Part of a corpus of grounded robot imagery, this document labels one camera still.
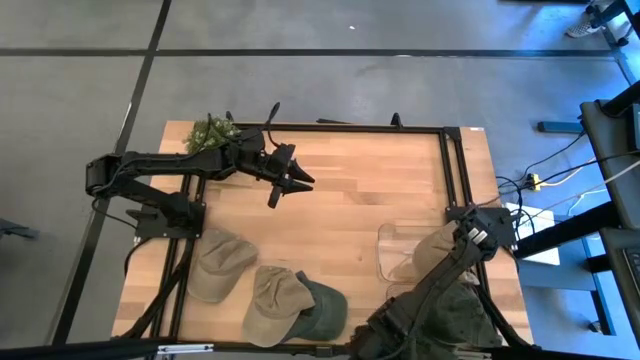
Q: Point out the tan baseball cap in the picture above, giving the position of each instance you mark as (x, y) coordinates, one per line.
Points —
(432, 250)
(220, 265)
(275, 305)

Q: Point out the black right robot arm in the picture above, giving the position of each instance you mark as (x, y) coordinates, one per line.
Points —
(435, 280)

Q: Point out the dark green baseball cap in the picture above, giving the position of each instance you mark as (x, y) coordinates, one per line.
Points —
(325, 312)

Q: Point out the black camera rig bar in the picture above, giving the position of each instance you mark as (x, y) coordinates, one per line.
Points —
(100, 350)

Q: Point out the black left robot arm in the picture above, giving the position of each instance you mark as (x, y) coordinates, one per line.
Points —
(160, 161)

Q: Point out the clear plastic bin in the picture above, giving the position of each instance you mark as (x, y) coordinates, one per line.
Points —
(395, 250)

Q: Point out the silver metal bracket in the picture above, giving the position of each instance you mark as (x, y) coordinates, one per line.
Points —
(185, 348)

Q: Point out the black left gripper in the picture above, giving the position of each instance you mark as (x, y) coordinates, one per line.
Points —
(277, 165)

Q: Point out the yellow power strip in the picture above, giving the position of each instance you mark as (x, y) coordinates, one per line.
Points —
(535, 181)

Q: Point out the pile of olive caps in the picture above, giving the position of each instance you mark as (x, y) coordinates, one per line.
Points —
(465, 310)

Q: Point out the office chair base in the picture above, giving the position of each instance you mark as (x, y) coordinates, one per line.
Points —
(607, 12)

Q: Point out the white floor box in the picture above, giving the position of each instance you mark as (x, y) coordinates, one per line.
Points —
(537, 235)

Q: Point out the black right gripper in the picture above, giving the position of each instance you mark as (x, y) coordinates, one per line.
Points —
(372, 340)

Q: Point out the potted green artificial plant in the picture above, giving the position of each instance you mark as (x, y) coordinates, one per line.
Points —
(207, 135)

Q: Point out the dark floor stand foot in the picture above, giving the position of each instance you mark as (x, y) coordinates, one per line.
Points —
(15, 229)

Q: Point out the flat desk foot bar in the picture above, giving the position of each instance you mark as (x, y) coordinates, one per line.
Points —
(560, 127)

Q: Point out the person's shoe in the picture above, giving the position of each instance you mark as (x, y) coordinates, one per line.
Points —
(582, 29)

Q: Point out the black table clamp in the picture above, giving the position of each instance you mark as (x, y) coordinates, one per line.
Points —
(396, 121)

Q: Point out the dark side desk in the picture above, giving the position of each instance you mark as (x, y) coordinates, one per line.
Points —
(617, 240)

